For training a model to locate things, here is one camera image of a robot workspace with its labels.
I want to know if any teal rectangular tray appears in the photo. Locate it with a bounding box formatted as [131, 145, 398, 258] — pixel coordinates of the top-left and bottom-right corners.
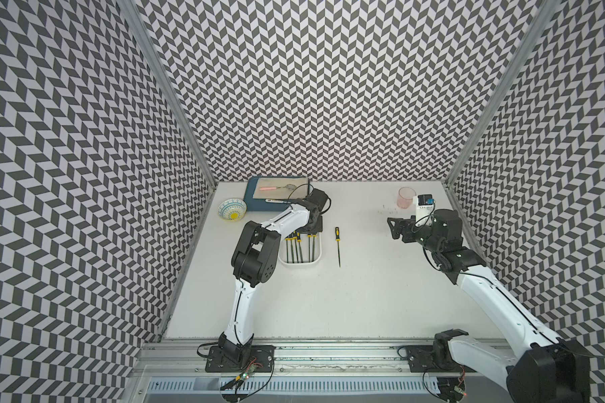
[244, 176, 312, 213]

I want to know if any blue yellow patterned bowl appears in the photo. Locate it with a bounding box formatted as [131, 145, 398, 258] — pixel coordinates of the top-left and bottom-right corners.
[218, 198, 247, 222]

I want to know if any pink translucent cup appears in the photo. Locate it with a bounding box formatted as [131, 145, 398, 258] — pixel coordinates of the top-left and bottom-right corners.
[397, 186, 417, 209]

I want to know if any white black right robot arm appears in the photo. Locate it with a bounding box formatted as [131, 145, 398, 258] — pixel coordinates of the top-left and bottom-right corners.
[387, 209, 590, 402]

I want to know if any right electronics board with wires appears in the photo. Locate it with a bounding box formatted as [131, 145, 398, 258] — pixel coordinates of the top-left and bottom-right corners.
[421, 369, 467, 402]

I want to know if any left electronics board with wires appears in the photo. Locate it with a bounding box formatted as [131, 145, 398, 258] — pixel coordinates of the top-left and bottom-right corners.
[219, 357, 275, 402]

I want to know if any white plastic storage box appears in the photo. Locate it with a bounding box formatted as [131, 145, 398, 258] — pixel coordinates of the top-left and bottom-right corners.
[277, 219, 324, 268]

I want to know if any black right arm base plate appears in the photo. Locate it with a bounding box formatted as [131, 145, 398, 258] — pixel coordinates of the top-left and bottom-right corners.
[404, 345, 439, 374]

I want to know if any white handled metal spoon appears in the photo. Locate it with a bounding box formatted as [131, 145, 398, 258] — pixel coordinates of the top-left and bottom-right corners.
[265, 199, 296, 205]

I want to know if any black yellow file tool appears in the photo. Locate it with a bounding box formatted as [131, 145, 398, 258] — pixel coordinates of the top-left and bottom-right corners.
[289, 235, 297, 264]
[285, 237, 291, 264]
[334, 227, 341, 267]
[308, 234, 316, 263]
[296, 232, 304, 264]

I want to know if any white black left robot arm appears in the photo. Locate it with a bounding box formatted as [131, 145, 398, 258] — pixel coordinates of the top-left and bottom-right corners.
[218, 191, 329, 366]

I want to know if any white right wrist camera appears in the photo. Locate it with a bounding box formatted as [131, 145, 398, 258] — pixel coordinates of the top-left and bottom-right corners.
[414, 194, 435, 228]

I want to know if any pink handled slotted spoon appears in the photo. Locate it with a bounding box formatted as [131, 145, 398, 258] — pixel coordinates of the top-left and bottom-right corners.
[259, 186, 284, 191]

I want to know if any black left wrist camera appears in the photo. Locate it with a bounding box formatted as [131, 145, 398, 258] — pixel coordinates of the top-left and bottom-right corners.
[307, 189, 329, 212]

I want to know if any beige folded cloth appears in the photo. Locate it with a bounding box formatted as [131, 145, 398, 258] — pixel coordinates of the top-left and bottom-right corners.
[253, 177, 309, 200]

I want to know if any aluminium corner post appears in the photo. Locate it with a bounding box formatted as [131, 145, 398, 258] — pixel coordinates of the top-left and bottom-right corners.
[445, 0, 561, 189]
[117, 0, 217, 188]

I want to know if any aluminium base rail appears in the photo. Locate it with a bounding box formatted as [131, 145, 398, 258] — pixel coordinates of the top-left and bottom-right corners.
[120, 339, 511, 402]

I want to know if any electronics board with wires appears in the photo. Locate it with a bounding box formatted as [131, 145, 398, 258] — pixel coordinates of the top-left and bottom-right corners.
[219, 357, 275, 402]
[421, 369, 467, 402]

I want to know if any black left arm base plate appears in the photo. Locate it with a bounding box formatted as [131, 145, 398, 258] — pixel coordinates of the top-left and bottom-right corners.
[205, 345, 275, 374]

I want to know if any aluminium corner post right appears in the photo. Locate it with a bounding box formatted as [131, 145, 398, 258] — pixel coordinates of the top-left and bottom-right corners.
[445, 0, 561, 189]

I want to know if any aluminium corner post left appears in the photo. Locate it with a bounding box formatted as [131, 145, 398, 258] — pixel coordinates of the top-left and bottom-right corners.
[117, 0, 217, 188]

